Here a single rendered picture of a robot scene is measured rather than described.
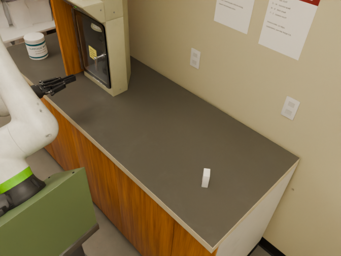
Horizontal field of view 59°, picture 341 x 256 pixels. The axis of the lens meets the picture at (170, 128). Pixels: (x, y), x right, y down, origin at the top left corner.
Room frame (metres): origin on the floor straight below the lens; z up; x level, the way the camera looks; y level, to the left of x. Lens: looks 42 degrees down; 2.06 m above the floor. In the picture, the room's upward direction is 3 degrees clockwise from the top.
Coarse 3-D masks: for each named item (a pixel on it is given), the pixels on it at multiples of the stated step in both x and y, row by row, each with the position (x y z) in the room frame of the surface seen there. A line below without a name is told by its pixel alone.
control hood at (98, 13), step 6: (66, 0) 1.52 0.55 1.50; (72, 0) 1.49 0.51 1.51; (78, 0) 1.49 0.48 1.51; (84, 0) 1.50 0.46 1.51; (90, 0) 1.50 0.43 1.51; (96, 0) 1.51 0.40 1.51; (78, 6) 1.45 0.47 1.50; (84, 6) 1.42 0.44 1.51; (90, 6) 1.44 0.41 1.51; (96, 6) 1.46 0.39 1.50; (102, 6) 1.49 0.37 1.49; (90, 12) 1.44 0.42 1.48; (96, 12) 1.46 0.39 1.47; (102, 12) 1.48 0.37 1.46; (96, 18) 1.46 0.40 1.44; (102, 18) 1.48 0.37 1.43
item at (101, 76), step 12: (84, 24) 1.62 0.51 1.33; (96, 24) 1.53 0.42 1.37; (84, 36) 1.64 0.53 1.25; (96, 36) 1.54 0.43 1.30; (84, 48) 1.65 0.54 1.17; (96, 48) 1.55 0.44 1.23; (84, 60) 1.67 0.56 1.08; (96, 72) 1.58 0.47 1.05; (108, 72) 1.49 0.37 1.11; (108, 84) 1.50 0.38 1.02
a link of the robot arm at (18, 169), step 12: (0, 132) 0.71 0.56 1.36; (0, 144) 0.67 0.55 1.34; (12, 144) 0.68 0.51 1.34; (0, 156) 0.65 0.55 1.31; (12, 156) 0.66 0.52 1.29; (24, 156) 0.68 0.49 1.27; (0, 168) 0.62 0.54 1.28; (12, 168) 0.63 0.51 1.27; (24, 168) 0.66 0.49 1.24; (0, 180) 0.60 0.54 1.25; (12, 180) 0.61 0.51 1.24; (0, 192) 0.59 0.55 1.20
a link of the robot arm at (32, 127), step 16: (0, 48) 0.91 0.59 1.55; (0, 64) 0.86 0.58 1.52; (0, 80) 0.83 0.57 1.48; (16, 80) 0.84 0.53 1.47; (0, 96) 0.81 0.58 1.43; (16, 96) 0.80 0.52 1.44; (32, 96) 0.82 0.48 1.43; (16, 112) 0.76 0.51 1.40; (32, 112) 0.76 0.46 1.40; (48, 112) 0.80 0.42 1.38; (16, 128) 0.72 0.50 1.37; (32, 128) 0.72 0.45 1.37; (48, 128) 0.74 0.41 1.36; (32, 144) 0.70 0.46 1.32
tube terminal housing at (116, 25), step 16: (112, 0) 1.53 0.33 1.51; (112, 16) 1.52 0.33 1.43; (112, 32) 1.52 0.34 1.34; (128, 32) 1.76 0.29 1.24; (112, 48) 1.51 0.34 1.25; (128, 48) 1.72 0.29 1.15; (112, 64) 1.51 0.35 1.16; (128, 64) 1.68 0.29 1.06; (96, 80) 1.61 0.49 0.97; (112, 80) 1.50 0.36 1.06; (128, 80) 1.64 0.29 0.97
